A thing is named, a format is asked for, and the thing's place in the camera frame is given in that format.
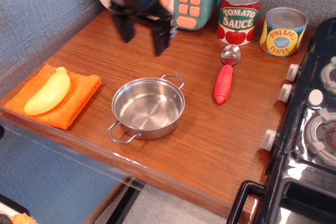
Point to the yellow toy banana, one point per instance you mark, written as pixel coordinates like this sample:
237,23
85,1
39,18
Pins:
50,94

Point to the stainless steel pot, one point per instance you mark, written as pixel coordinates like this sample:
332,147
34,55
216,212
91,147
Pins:
147,108

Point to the orange folded cloth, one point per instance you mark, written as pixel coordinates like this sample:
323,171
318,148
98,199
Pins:
62,116

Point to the pineapple slices can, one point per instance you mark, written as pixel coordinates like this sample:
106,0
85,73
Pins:
283,31

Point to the tomato sauce can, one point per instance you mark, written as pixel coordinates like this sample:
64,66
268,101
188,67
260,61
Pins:
237,21

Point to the white stove knob front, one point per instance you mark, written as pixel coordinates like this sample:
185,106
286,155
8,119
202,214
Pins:
268,140

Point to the orange object bottom corner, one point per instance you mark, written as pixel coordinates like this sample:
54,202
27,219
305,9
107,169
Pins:
23,219

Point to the white stove knob middle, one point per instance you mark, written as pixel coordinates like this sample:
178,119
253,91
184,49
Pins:
285,93

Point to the black toy stove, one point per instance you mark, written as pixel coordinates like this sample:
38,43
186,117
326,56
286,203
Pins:
300,176

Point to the white stove knob back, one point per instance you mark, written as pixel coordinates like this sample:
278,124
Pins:
292,72

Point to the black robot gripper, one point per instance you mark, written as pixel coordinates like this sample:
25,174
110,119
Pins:
151,11

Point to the white stove knob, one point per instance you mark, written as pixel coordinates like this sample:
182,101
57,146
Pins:
292,72
268,140
285,93

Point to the red handled metal spoon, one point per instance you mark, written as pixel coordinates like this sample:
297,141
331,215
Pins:
230,55

